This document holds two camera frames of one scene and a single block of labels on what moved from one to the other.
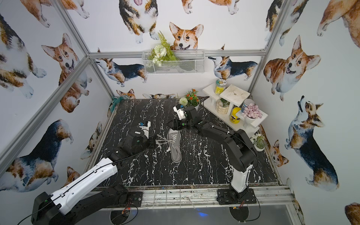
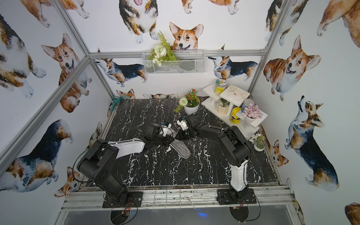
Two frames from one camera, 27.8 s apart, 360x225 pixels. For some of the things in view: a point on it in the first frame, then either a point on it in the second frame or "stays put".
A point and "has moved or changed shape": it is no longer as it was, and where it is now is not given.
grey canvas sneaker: [174, 138] has moved or changed shape
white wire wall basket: [189, 62] stays put
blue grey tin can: [246, 102] stays put
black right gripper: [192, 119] to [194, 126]
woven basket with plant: [222, 106] stays put
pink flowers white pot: [251, 113] stays put
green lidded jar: [220, 86] stays put
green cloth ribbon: [115, 101] stays put
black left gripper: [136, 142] to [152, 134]
